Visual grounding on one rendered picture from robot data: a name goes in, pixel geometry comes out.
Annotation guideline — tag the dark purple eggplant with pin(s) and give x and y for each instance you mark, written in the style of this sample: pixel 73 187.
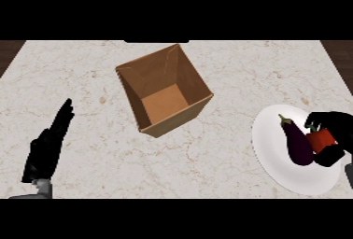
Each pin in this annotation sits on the dark purple eggplant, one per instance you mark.
pixel 297 144

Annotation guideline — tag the white plate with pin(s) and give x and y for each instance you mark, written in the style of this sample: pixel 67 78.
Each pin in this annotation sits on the white plate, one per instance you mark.
pixel 286 161

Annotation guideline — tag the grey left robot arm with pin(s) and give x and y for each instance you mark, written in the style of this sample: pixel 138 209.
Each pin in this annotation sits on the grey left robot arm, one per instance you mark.
pixel 42 189

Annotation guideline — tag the red bell pepper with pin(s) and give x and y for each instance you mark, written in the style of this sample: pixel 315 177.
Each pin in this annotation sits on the red bell pepper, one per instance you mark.
pixel 322 139

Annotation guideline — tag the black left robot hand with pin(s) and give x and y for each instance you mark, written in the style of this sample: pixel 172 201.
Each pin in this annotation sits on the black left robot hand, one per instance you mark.
pixel 46 149

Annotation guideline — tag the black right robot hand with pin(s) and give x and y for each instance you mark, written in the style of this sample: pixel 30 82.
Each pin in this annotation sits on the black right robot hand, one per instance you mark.
pixel 339 124

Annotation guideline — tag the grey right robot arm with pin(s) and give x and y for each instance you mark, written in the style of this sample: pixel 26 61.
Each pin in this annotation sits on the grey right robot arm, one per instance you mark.
pixel 349 175

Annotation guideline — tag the open brown cardboard box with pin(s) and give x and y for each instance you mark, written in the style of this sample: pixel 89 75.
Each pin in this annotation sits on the open brown cardboard box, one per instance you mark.
pixel 164 93

